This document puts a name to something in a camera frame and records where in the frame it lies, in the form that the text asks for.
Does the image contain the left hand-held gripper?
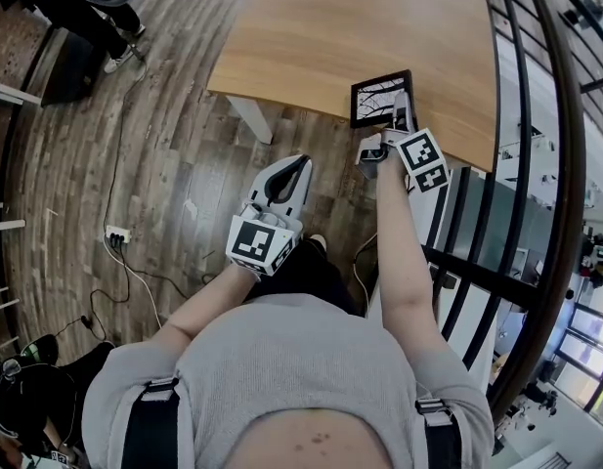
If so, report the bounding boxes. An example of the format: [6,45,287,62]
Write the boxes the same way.
[226,152,316,278]

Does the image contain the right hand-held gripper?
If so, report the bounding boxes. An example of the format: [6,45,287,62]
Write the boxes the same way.
[355,90,452,195]

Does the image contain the dark wooden picture frame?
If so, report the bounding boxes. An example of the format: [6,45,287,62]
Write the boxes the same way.
[350,69,414,129]

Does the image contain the person's left forearm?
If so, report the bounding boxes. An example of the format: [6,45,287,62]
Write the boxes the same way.
[156,261,261,347]

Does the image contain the person's right forearm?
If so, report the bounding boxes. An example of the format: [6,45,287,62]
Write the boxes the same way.
[375,156,471,376]

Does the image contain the person's black trousers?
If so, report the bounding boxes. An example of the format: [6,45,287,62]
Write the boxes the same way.
[241,239,359,318]

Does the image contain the person's grey sweater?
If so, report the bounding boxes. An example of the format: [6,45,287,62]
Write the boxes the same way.
[80,293,495,469]

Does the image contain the black railing with brown handrail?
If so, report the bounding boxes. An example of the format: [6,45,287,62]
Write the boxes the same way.
[421,0,588,425]

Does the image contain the cluttered desk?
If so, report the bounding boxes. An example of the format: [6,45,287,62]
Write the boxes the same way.
[581,234,603,288]

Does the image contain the white shelf bar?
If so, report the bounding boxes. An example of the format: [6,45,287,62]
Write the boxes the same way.
[0,201,26,236]

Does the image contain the white metal rack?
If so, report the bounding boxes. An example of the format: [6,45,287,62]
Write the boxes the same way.
[0,285,22,357]

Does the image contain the glass window panels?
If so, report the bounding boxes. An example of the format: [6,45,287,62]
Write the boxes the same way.
[556,304,603,410]

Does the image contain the white cable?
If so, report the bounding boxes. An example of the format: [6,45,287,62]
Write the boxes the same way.
[104,240,163,329]

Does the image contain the thin black cable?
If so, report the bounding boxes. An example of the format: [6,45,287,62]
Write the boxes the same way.
[89,240,217,342]

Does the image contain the long black cable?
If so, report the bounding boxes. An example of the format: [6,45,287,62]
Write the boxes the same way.
[104,61,149,230]

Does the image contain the black shoulder strap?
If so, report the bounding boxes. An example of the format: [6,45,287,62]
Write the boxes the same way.
[415,396,464,469]
[124,378,181,469]

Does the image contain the white metal bracket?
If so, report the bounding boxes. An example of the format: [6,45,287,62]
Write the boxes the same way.
[0,79,43,108]

